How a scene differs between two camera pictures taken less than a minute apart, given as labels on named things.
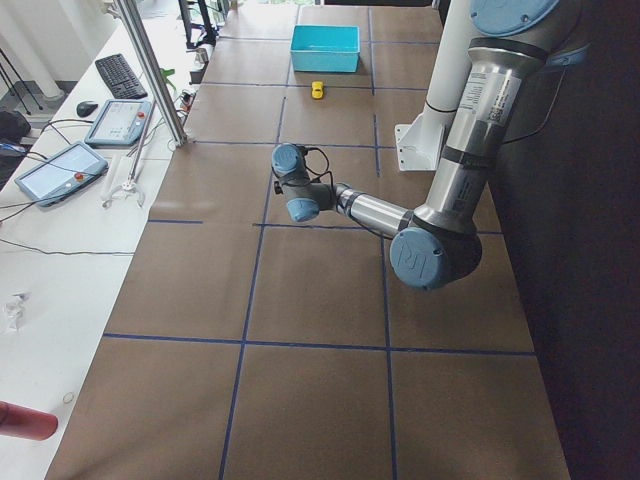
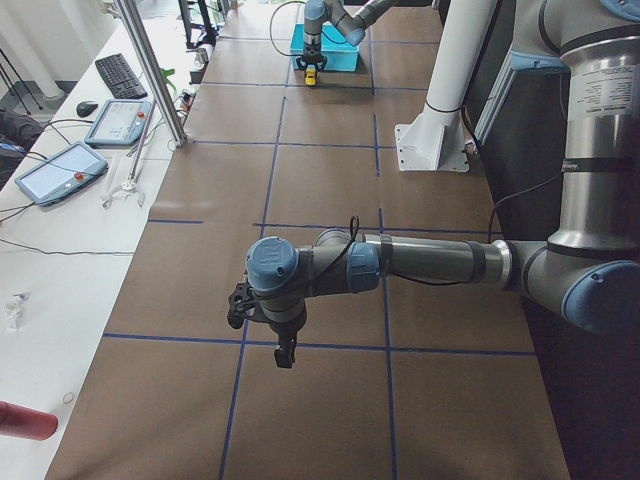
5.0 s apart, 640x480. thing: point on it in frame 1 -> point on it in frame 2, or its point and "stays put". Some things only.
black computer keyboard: (122, 82) stays put
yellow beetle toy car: (317, 89) -> (310, 77)
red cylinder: (20, 422) stays put
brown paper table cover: (247, 345) stays put
